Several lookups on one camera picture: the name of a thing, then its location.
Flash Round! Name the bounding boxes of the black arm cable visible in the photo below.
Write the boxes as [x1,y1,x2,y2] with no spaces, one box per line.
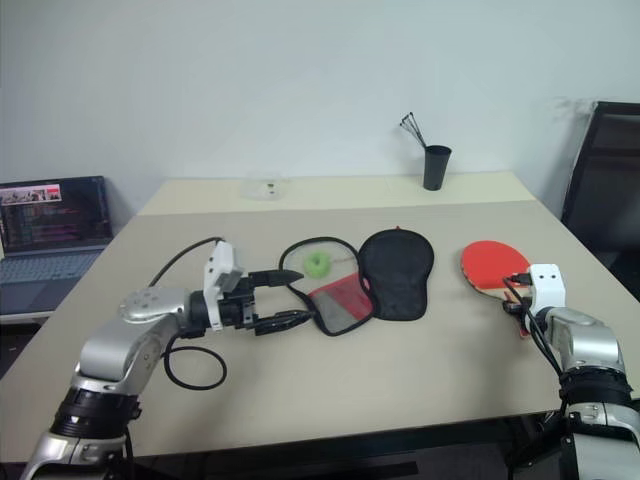
[148,236,228,390]
[502,273,566,382]

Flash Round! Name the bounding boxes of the thin black sticks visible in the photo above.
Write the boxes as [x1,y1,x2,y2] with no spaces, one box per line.
[399,111,429,150]

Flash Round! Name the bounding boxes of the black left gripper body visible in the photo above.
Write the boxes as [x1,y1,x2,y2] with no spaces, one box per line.
[218,272,260,334]

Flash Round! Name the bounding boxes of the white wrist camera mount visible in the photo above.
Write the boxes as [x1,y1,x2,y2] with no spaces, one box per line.
[526,262,568,313]
[202,240,247,332]

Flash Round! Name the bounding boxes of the black mesh paddle case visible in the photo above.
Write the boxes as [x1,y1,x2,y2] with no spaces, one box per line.
[277,226,436,338]

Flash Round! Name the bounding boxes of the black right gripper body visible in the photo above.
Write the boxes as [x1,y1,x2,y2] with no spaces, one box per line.
[502,291,530,317]

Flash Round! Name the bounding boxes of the black office chair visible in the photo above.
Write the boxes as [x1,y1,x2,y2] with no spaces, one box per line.
[559,100,640,304]

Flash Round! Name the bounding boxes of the red table tennis paddle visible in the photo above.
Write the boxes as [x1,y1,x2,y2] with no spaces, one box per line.
[458,240,533,341]

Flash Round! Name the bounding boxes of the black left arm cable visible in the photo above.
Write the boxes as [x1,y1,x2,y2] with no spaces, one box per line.
[148,236,228,390]

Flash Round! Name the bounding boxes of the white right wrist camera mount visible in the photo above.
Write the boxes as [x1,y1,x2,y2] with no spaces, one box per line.
[526,262,568,313]

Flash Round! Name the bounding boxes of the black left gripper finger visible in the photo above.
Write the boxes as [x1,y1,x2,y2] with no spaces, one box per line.
[248,268,305,290]
[253,309,314,338]

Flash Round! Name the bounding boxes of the green foam ball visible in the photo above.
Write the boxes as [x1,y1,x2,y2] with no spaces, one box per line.
[303,250,336,279]

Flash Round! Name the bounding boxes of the black plastic cup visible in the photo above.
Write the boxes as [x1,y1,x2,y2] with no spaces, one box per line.
[422,144,453,192]

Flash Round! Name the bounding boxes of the grey open laptop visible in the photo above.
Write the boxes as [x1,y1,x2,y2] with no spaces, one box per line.
[0,174,116,317]

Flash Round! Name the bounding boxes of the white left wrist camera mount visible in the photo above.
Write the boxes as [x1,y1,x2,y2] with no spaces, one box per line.
[202,240,247,332]

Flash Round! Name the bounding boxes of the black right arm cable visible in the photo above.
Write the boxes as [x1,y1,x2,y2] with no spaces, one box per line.
[502,273,566,382]

